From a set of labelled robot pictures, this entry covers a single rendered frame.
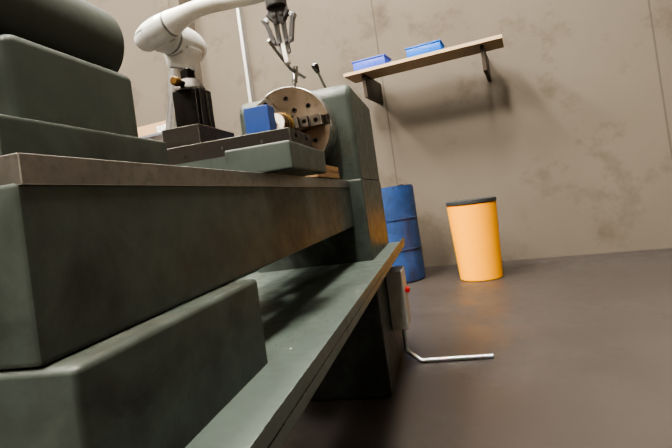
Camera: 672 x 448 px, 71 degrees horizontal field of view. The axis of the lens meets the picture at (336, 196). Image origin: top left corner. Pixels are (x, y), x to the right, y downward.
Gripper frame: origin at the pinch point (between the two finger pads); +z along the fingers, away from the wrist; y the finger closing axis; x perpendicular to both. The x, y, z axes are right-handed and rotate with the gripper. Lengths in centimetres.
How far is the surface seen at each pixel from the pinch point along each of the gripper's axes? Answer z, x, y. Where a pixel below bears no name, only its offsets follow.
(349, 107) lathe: 18.6, 24.9, 15.4
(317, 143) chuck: 32.0, 8.7, 3.7
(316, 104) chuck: 17.8, 8.9, 5.9
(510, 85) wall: -22, 314, 129
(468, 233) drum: 100, 228, 62
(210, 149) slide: 36, -57, -7
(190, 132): 31, -55, -12
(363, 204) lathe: 57, 23, 14
